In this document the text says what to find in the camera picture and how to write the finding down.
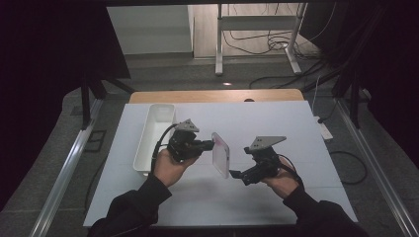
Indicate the person's left hand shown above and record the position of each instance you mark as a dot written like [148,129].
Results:
[168,169]

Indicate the white wall panel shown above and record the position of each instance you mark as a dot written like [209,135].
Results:
[151,29]

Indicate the black metal stand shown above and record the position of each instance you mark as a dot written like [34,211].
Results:
[354,98]
[85,98]

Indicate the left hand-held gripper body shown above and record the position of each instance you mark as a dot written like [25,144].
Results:
[181,144]

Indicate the person's right hand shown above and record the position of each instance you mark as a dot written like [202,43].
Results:
[283,182]

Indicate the dark round table grommet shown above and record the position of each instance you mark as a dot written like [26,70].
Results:
[249,100]

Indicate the black curtain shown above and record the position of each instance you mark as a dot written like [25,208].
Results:
[388,65]
[42,65]

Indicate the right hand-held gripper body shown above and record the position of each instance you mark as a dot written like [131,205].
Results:
[263,164]

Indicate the clear-rimmed blue phone case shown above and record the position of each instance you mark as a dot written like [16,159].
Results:
[220,154]

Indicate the white metal desk frame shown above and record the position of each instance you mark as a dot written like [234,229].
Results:
[257,23]

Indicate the white rectangular plastic bin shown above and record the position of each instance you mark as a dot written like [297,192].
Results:
[154,131]

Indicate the white board table cover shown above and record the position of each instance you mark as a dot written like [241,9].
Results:
[263,115]

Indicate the black floor frame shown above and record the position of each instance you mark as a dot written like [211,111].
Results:
[95,141]

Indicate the white power strip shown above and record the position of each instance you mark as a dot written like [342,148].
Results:
[324,130]

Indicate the aluminium rail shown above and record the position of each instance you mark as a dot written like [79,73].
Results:
[378,171]
[66,171]

